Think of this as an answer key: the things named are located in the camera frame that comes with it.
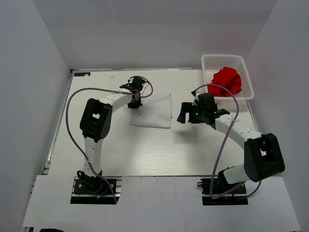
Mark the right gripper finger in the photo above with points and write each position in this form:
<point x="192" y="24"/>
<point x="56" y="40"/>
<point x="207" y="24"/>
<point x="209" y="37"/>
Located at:
<point x="186" y="108"/>
<point x="183" y="117"/>

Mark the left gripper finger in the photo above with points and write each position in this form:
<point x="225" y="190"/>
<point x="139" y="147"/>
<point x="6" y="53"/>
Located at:
<point x="132" y="105"/>
<point x="137" y="102"/>

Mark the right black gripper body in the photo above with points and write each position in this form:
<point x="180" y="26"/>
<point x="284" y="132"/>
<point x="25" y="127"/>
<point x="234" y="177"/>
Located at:
<point x="197" y="116"/>

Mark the white t shirt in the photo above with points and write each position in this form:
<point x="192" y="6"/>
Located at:
<point x="155" y="112"/>

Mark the red t shirt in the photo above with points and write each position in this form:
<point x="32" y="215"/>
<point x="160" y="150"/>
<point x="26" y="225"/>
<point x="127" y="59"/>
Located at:
<point x="228" y="78"/>

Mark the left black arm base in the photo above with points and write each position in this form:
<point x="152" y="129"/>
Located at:
<point x="95" y="191"/>

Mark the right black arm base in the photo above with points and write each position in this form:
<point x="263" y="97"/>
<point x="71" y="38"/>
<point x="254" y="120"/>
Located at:
<point x="236" y="197"/>

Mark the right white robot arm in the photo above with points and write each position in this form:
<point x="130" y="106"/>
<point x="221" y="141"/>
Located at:
<point x="262" y="153"/>

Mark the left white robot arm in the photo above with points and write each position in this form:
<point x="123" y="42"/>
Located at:
<point x="96" y="121"/>

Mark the white plastic basket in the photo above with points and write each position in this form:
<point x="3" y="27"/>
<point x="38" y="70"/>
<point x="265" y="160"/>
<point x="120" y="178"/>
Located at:
<point x="212" y="63"/>

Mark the blue table label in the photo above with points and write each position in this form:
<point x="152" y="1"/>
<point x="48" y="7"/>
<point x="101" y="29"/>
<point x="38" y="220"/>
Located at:
<point x="81" y="74"/>

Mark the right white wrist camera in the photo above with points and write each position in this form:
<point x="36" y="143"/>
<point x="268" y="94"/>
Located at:
<point x="196" y="100"/>

